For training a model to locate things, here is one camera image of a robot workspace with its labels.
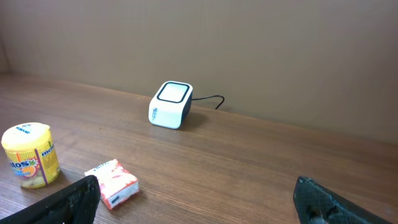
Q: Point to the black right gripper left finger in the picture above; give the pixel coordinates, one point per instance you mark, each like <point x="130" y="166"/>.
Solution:
<point x="75" y="204"/>

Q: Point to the yellow mentos gum jar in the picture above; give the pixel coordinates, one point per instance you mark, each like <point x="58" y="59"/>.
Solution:
<point x="31" y="153"/>

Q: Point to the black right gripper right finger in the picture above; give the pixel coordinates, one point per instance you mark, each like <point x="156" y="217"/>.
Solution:
<point x="316" y="204"/>

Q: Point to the white barcode scanner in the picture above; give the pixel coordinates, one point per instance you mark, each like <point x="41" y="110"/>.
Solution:
<point x="171" y="104"/>

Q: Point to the kleenex tissue pack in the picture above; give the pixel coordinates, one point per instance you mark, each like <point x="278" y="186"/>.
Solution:
<point x="115" y="182"/>

